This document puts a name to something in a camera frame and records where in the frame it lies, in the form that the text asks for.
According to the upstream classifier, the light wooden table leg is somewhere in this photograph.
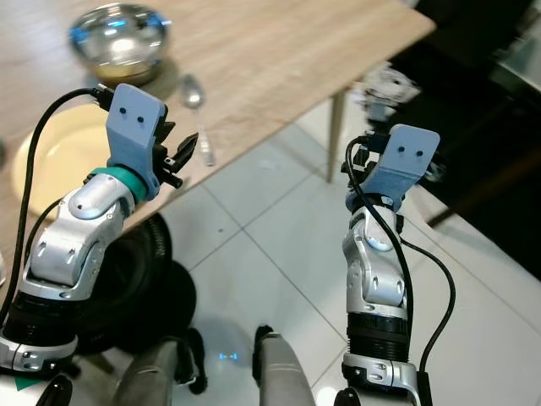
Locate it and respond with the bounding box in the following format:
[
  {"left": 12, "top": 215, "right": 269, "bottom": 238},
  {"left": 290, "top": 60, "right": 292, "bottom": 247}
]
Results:
[{"left": 325, "top": 85, "right": 352, "bottom": 183}]

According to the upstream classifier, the steel spoon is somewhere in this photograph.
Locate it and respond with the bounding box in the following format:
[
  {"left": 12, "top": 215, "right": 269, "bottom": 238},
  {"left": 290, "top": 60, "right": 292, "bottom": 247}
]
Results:
[{"left": 179, "top": 74, "right": 216, "bottom": 167}]

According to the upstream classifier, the silver black floor object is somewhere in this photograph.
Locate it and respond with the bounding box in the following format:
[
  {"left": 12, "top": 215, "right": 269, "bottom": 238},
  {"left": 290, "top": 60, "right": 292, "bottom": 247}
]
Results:
[{"left": 357, "top": 69, "right": 422, "bottom": 119}]

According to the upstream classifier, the yellow plate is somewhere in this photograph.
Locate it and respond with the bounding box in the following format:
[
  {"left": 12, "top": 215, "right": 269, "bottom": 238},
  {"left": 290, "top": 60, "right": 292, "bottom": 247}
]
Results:
[{"left": 10, "top": 103, "right": 161, "bottom": 219}]

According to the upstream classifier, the shiny steel bowl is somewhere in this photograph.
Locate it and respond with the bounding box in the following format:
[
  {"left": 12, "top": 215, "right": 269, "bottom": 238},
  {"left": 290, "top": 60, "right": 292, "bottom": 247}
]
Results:
[{"left": 69, "top": 3, "right": 172, "bottom": 85}]

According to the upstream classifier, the black round ribbed object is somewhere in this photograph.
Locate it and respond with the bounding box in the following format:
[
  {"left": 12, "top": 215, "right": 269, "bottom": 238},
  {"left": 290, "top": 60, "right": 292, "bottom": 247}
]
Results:
[{"left": 76, "top": 213, "right": 197, "bottom": 356}]

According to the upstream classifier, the dark furniture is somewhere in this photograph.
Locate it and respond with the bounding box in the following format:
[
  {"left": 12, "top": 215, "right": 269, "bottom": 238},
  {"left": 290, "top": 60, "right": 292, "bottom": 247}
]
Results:
[{"left": 389, "top": 0, "right": 541, "bottom": 229}]

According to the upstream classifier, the grey right robot leg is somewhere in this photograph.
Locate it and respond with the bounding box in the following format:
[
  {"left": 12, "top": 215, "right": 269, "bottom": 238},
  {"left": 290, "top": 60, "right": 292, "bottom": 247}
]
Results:
[{"left": 252, "top": 326, "right": 314, "bottom": 406}]

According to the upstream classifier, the grey robot leg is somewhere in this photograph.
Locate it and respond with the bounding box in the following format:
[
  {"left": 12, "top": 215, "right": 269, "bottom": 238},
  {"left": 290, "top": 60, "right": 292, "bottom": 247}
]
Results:
[
  {"left": 252, "top": 326, "right": 314, "bottom": 406},
  {"left": 114, "top": 328, "right": 208, "bottom": 406}
]

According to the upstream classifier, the grey left robot leg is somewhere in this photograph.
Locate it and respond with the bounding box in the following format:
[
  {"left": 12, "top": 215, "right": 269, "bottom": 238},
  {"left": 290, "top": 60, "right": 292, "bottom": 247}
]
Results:
[{"left": 114, "top": 328, "right": 208, "bottom": 406}]

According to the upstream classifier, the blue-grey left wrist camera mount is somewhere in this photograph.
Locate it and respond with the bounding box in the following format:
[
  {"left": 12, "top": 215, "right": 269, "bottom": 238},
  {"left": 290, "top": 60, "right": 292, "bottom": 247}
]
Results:
[{"left": 106, "top": 83, "right": 170, "bottom": 189}]

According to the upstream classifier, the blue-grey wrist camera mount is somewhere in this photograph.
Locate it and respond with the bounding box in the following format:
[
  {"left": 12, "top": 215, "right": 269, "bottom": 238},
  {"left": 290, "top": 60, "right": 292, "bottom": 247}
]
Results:
[
  {"left": 106, "top": 83, "right": 170, "bottom": 189},
  {"left": 362, "top": 123, "right": 442, "bottom": 204}
]

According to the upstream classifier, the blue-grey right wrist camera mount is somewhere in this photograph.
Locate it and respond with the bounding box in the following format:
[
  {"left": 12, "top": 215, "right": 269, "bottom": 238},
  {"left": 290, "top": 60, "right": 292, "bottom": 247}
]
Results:
[{"left": 362, "top": 123, "right": 442, "bottom": 204}]

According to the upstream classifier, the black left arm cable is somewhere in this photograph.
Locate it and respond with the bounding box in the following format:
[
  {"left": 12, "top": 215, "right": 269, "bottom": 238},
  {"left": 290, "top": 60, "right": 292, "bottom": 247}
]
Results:
[{"left": 0, "top": 85, "right": 117, "bottom": 339}]

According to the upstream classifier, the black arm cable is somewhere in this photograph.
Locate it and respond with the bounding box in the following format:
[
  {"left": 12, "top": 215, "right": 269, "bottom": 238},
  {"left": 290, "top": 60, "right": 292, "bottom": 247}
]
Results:
[
  {"left": 0, "top": 85, "right": 117, "bottom": 339},
  {"left": 345, "top": 131, "right": 457, "bottom": 406}
]

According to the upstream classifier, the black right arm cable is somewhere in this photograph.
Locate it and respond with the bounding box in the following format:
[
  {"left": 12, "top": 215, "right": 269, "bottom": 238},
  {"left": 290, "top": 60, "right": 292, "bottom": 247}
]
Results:
[{"left": 345, "top": 131, "right": 457, "bottom": 406}]

